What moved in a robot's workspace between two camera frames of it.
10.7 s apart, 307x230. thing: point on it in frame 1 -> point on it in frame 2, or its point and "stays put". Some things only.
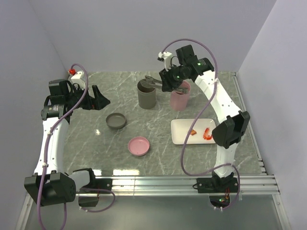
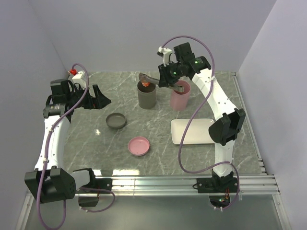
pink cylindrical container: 178,100 stays put
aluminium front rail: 260,186 stays put
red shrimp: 206,135 -> 146,84
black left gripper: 99,102 stays put
